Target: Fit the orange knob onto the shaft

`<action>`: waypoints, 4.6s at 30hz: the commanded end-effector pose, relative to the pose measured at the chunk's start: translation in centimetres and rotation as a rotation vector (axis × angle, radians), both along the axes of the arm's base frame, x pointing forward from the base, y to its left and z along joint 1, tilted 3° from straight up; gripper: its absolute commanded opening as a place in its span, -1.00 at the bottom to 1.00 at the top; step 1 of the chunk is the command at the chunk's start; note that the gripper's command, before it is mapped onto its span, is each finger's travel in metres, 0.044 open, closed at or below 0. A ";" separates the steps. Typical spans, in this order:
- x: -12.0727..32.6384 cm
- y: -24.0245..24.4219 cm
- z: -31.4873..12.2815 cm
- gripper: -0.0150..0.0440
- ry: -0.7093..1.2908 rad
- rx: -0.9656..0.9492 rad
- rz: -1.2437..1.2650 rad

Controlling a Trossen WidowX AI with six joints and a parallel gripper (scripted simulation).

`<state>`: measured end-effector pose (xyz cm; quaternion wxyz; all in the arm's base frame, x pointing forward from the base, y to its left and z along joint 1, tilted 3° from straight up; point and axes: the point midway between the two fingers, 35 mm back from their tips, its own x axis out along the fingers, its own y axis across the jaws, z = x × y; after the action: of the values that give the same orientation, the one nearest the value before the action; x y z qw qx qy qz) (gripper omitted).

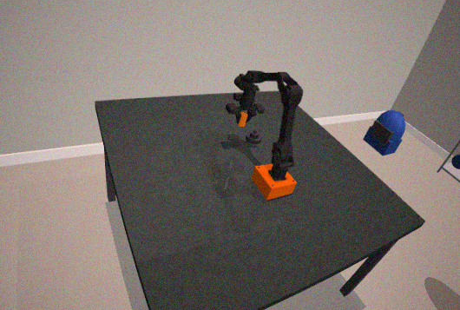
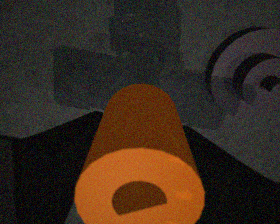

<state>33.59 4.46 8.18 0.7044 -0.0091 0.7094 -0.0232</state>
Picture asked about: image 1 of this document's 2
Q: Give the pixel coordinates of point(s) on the orange knob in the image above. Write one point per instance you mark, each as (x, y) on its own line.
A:
(243, 118)

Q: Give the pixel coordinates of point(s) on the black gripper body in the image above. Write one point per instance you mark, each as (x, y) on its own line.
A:
(245, 104)

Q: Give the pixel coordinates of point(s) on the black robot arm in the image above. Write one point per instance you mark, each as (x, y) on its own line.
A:
(291, 96)

